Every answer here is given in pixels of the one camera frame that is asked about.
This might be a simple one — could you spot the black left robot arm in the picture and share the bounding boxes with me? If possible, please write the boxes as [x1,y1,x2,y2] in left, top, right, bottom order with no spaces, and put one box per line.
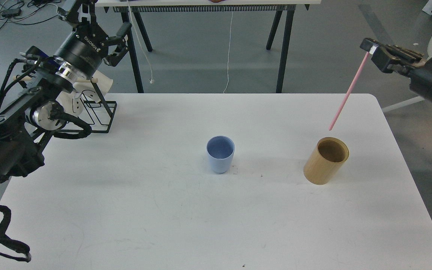
[0,0,132,263]

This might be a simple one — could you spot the white cup on rack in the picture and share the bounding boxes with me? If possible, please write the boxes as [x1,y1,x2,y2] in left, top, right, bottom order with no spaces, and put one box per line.
[56,71,114,117]

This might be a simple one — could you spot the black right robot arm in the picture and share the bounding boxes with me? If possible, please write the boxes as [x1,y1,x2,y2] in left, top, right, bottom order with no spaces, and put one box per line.
[360,38,432,103]

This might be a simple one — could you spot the black wire cup rack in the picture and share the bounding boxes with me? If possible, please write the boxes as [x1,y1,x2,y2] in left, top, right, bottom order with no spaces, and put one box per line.
[27,83,117,133]

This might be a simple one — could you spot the white hanging cord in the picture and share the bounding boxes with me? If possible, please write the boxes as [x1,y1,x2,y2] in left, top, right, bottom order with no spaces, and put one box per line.
[223,11,234,94]

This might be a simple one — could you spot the floor cables bundle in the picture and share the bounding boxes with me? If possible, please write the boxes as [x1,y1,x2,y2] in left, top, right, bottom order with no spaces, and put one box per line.
[0,0,74,51]

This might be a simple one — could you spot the background trestle table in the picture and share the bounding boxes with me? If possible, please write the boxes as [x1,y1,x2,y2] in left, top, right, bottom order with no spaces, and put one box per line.
[96,0,321,93]

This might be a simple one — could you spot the wooden rack dowel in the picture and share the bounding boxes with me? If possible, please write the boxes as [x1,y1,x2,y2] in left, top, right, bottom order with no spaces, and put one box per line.
[12,75,98,84]

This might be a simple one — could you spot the bamboo cylinder holder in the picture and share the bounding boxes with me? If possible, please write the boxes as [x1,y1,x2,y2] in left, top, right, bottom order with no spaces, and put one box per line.
[303,137,350,185]

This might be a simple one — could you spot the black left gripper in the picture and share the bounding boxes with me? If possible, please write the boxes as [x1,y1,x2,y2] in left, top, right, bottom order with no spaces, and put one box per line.
[54,0,132,81]

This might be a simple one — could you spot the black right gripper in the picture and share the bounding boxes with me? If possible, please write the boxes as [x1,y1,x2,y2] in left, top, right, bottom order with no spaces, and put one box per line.
[360,38,432,103]

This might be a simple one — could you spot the blue plastic cup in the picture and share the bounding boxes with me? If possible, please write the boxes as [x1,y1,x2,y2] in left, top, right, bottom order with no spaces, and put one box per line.
[206,136,235,173]

